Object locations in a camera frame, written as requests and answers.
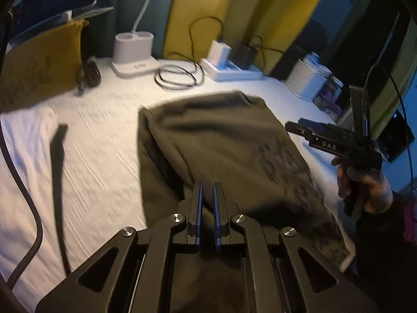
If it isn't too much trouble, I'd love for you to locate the dark olive sweatshirt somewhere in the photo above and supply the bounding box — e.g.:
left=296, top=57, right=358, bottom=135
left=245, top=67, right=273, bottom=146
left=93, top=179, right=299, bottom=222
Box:
left=138, top=92, right=349, bottom=312

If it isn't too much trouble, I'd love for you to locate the person's right hand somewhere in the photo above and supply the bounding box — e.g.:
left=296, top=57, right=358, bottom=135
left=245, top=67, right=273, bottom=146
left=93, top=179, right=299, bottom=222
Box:
left=332, top=157, right=394, bottom=213

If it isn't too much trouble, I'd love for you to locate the purple package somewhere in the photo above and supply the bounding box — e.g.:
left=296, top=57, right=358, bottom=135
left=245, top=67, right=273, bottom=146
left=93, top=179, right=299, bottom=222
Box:
left=313, top=76, right=344, bottom=121

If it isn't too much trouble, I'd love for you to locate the black laptop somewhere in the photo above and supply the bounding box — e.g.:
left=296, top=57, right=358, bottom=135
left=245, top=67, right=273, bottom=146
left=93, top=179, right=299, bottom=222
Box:
left=377, top=110, right=415, bottom=162

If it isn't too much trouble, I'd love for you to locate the white plastic basket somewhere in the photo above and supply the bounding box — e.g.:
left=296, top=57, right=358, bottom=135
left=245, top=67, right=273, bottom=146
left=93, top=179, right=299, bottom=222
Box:
left=285, top=52, right=332, bottom=102

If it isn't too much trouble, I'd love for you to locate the white power strip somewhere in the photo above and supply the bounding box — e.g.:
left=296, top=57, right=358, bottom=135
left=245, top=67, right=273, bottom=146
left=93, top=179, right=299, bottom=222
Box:
left=200, top=59, right=264, bottom=82

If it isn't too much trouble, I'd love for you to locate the black charger plug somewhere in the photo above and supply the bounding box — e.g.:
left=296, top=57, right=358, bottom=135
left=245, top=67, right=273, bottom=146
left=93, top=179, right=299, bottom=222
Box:
left=236, top=44, right=258, bottom=70

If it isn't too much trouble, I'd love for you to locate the white charger plug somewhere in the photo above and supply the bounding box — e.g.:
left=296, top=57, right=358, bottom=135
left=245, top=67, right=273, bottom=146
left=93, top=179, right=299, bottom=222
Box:
left=207, top=40, right=231, bottom=67

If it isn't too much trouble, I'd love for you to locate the white desk lamp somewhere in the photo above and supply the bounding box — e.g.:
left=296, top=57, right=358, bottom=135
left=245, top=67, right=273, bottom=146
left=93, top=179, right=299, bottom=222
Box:
left=111, top=0, right=161, bottom=79

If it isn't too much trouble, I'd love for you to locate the brown cardboard box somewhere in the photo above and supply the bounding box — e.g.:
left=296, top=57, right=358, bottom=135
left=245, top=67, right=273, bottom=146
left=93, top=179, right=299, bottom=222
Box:
left=1, top=19, right=88, bottom=112

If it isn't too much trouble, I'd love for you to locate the teal curtain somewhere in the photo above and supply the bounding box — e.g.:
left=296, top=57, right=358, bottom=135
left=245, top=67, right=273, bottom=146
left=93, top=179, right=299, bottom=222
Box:
left=86, top=0, right=172, bottom=58

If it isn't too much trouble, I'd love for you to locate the tablet screen on stand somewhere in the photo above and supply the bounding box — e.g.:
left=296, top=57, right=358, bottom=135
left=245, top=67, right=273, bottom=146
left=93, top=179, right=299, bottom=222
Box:
left=9, top=0, right=113, bottom=47

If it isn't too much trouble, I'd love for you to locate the black coiled charging cable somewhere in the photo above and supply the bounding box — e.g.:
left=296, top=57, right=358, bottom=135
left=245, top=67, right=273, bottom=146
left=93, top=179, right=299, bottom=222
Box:
left=153, top=15, right=226, bottom=91

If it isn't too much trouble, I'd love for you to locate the black strap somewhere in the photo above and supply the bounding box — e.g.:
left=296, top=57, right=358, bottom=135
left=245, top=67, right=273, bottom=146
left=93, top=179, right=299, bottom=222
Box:
left=49, top=123, right=72, bottom=276

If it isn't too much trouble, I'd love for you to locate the small black coiled cable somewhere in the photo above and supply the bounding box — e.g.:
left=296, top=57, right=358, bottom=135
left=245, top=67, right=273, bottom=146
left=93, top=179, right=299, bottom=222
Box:
left=75, top=56, right=102, bottom=97

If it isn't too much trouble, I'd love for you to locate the black braided cable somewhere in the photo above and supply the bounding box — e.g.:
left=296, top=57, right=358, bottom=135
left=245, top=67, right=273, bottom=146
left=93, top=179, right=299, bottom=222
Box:
left=0, top=120, right=44, bottom=290

